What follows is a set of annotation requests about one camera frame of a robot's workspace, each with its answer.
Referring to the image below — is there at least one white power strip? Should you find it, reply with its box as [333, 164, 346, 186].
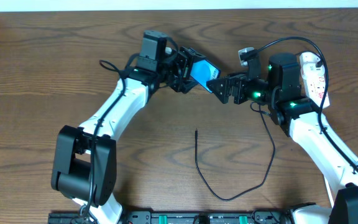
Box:
[303, 75, 326, 106]

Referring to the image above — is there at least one white USB charger plug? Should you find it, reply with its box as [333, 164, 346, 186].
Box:
[300, 52, 325, 80]

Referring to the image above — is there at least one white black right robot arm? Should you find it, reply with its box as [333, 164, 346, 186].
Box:
[206, 52, 358, 223]

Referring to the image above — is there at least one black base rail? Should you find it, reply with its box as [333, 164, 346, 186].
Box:
[47, 210, 294, 224]

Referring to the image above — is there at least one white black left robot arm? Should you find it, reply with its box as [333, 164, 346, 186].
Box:
[48, 30, 220, 223]

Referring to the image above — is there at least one black USB charging cable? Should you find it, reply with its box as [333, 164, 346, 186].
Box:
[194, 49, 324, 202]

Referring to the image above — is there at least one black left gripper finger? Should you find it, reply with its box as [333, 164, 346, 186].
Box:
[181, 80, 198, 93]
[187, 47, 206, 61]

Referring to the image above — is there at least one blue Galaxy smartphone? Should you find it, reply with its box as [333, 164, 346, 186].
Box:
[190, 60, 221, 93]

